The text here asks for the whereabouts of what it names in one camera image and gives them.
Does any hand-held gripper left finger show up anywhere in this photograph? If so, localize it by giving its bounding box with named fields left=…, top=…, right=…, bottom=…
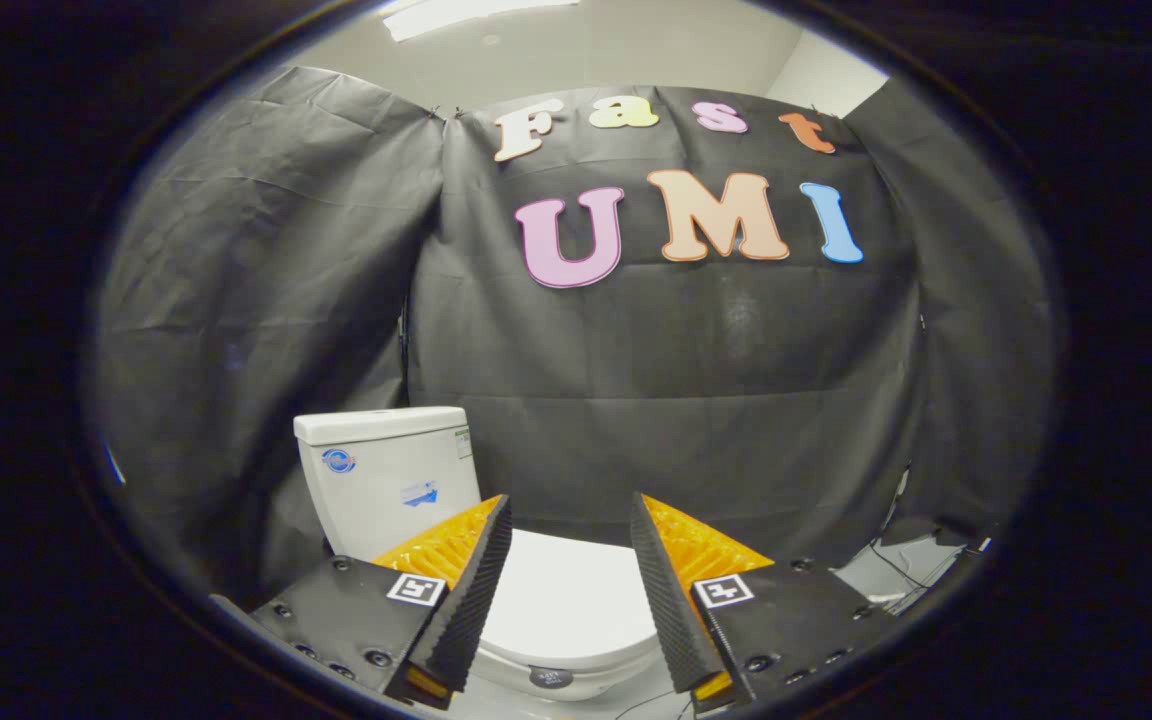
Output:
left=249, top=493, right=514, bottom=712

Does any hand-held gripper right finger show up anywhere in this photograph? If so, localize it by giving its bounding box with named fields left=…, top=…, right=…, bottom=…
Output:
left=630, top=491, right=899, bottom=715

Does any white toilet lid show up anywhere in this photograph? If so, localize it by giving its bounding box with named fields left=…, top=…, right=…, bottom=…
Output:
left=481, top=528, right=663, bottom=663

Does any white toilet bowl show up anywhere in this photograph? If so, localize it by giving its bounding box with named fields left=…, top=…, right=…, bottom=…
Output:
left=471, top=636, right=665, bottom=703

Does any black backdrop cloth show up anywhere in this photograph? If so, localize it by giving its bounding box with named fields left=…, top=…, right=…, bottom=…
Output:
left=94, top=65, right=1054, bottom=606

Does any ceiling light panel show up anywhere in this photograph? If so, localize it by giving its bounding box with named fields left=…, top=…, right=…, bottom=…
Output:
left=381, top=0, right=583, bottom=43

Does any black floor cable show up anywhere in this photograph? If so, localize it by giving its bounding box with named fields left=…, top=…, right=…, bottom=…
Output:
left=866, top=540, right=937, bottom=601

